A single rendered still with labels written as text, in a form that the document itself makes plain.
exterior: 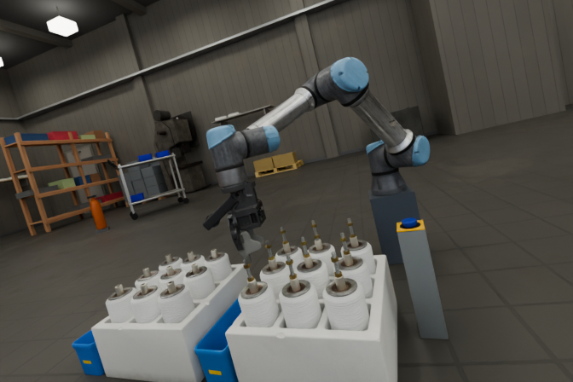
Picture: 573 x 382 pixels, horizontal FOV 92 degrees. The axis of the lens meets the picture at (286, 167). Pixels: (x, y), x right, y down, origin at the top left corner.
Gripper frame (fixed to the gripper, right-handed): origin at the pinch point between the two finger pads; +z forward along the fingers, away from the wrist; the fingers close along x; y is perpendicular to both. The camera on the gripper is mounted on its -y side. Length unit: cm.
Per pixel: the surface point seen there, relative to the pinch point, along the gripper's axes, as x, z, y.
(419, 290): 5.7, 20.0, 42.6
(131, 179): 631, -40, -510
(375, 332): -12.8, 16.4, 28.4
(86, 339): 14, 24, -73
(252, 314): -4.8, 12.8, -0.4
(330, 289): -6.3, 8.9, 20.6
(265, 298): -3.3, 10.0, 3.4
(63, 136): 578, -192, -621
